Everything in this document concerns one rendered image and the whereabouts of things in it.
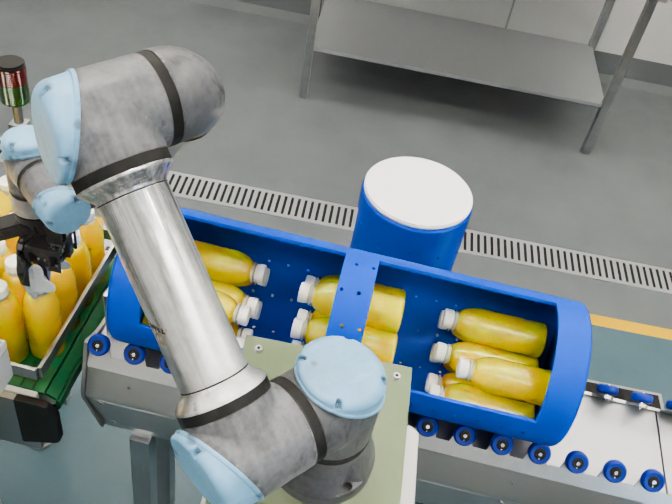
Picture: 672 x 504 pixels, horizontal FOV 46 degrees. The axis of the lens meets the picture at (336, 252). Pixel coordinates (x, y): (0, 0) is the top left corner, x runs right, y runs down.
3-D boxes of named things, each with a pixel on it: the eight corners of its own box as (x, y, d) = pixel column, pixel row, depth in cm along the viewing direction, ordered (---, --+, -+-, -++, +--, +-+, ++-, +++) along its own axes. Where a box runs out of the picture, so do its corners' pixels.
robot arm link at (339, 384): (392, 432, 105) (413, 377, 95) (311, 484, 99) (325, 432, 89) (338, 368, 111) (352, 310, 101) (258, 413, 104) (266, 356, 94)
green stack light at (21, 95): (22, 110, 176) (19, 91, 173) (-5, 103, 177) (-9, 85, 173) (35, 95, 181) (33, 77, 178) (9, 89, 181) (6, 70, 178)
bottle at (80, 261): (79, 315, 170) (71, 254, 157) (54, 301, 172) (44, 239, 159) (101, 296, 175) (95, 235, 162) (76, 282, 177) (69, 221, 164)
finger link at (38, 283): (52, 313, 146) (51, 272, 141) (22, 305, 146) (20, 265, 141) (60, 303, 149) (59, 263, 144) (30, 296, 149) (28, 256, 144)
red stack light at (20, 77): (19, 91, 173) (17, 75, 170) (-9, 84, 173) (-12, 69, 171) (32, 76, 178) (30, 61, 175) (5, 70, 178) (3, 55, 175)
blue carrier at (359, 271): (540, 471, 155) (594, 404, 132) (113, 366, 158) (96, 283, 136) (545, 350, 172) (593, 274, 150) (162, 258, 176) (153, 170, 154)
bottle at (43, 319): (35, 365, 159) (23, 304, 146) (26, 340, 163) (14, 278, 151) (70, 354, 162) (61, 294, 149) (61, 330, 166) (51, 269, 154)
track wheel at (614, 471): (630, 465, 152) (627, 461, 154) (607, 459, 152) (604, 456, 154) (624, 487, 152) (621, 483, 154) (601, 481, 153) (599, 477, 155)
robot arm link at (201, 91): (233, 10, 93) (138, 136, 136) (150, 32, 88) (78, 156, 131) (274, 99, 94) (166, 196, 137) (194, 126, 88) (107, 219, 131)
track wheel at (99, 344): (110, 337, 156) (113, 335, 158) (88, 332, 156) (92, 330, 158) (105, 359, 156) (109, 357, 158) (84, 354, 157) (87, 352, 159)
